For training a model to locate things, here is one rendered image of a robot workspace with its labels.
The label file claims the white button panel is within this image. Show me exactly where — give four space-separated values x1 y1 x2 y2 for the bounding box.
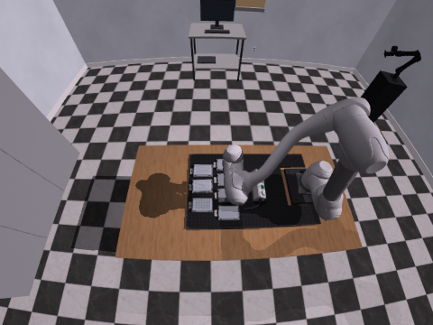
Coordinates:
246 181 266 209

